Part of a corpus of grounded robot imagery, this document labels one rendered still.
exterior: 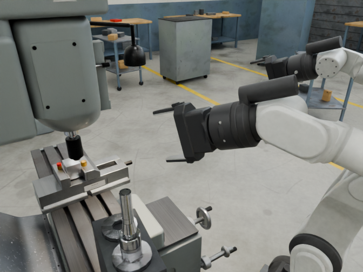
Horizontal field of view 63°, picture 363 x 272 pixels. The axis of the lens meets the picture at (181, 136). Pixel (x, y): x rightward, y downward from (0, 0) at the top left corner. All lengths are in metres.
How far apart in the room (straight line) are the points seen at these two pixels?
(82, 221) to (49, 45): 0.61
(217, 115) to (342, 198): 0.40
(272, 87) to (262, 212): 2.16
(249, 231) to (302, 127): 2.01
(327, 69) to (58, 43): 0.73
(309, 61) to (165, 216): 0.87
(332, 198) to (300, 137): 0.36
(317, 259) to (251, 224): 1.60
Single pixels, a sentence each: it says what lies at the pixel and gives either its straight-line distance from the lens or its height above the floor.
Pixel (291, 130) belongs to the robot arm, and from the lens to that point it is 0.48.
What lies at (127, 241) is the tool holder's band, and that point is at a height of 1.22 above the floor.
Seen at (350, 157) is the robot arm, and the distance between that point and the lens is 0.51.
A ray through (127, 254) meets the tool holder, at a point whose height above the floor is 1.19.
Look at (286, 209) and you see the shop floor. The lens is 2.72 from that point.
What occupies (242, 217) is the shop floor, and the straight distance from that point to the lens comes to 2.55.
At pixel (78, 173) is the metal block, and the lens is 1.21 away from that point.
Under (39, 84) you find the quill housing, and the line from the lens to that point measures 0.83.
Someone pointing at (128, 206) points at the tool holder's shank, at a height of 1.31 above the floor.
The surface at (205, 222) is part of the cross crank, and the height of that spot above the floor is 0.65.
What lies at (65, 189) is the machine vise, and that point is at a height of 1.02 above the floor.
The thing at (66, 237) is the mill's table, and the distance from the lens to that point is 1.09.
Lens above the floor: 1.71
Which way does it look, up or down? 28 degrees down
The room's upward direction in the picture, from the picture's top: straight up
